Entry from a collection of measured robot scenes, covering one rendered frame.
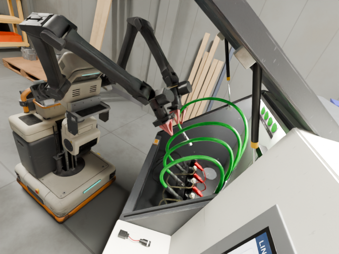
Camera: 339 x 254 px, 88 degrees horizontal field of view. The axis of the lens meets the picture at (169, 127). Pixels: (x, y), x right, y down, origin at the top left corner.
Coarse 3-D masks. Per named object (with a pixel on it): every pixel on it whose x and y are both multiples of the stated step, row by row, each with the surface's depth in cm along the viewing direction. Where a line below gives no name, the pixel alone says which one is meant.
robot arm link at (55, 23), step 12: (24, 24) 57; (36, 24) 57; (48, 24) 57; (60, 24) 59; (36, 36) 60; (60, 36) 60; (36, 48) 67; (48, 48) 68; (48, 60) 71; (48, 72) 78; (60, 72) 82; (48, 84) 85; (60, 84) 86; (60, 96) 89
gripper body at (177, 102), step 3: (174, 96) 97; (177, 96) 97; (180, 96) 99; (174, 99) 97; (177, 99) 97; (180, 99) 98; (171, 102) 99; (174, 102) 97; (177, 102) 97; (180, 102) 98; (174, 105) 94; (177, 105) 95; (180, 105) 96; (183, 105) 98; (168, 108) 97; (171, 108) 98
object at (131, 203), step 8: (160, 136) 127; (152, 144) 117; (152, 152) 111; (152, 160) 105; (144, 168) 98; (144, 176) 94; (136, 184) 88; (144, 184) 102; (136, 192) 85; (128, 200) 80; (136, 200) 82; (128, 208) 77
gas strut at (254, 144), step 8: (256, 64) 35; (256, 72) 36; (256, 80) 37; (256, 88) 38; (256, 96) 38; (256, 104) 39; (256, 112) 40; (256, 120) 41; (256, 128) 43; (256, 136) 44; (256, 144) 45
